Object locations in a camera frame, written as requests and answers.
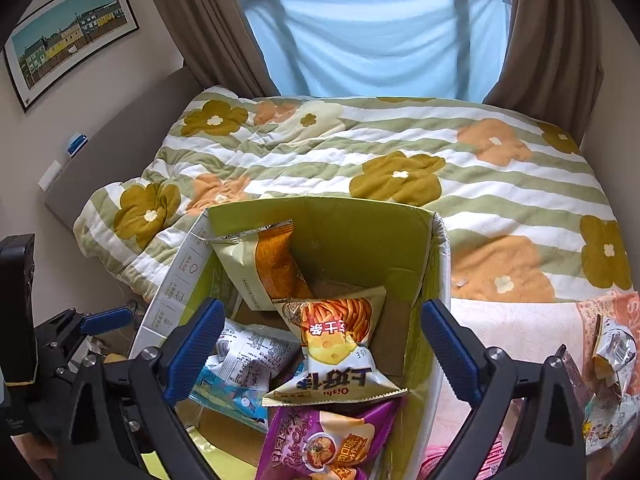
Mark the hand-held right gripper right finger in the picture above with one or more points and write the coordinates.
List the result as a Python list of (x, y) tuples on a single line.
[(450, 350)]

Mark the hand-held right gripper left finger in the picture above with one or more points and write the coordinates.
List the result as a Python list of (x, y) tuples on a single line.
[(196, 350)]

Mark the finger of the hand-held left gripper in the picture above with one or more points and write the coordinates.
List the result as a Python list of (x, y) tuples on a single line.
[(106, 319)]

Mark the green cardboard box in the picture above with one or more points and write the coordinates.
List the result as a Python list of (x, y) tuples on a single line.
[(350, 240)]

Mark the white snack bag yellow edge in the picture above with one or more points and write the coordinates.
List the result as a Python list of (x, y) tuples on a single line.
[(617, 350)]

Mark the silver white snack bag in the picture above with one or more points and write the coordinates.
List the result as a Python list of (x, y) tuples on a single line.
[(250, 350)]

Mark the light blue snack bag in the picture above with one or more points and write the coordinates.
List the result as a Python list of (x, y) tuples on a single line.
[(240, 405)]

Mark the pale pink bed sheet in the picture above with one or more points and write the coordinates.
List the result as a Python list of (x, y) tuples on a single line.
[(525, 325)]

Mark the cream and orange snack bag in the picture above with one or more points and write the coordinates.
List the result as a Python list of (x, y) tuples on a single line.
[(272, 265)]

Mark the yellow cheese stick snack bag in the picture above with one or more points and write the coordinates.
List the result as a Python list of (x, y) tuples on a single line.
[(330, 345)]

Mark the purple potato chip bag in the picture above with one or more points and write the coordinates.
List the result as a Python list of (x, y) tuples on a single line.
[(325, 440)]

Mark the grey headboard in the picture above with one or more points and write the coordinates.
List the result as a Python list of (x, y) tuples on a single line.
[(125, 145)]

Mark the blue and white small box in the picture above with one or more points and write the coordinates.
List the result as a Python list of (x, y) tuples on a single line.
[(76, 144)]

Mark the white cartoon print snack bag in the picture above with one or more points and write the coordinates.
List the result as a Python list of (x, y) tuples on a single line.
[(610, 425)]

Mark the floral striped quilt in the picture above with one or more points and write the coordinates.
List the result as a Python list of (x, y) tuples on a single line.
[(400, 135)]

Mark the framed houses picture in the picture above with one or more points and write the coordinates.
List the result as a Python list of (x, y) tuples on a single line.
[(70, 35)]

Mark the brown curtain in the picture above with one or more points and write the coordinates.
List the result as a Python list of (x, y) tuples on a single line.
[(210, 25), (550, 50)]

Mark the light blue hanging cloth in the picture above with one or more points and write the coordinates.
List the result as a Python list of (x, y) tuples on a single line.
[(375, 40)]

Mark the white wall socket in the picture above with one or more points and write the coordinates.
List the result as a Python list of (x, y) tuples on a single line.
[(50, 176)]

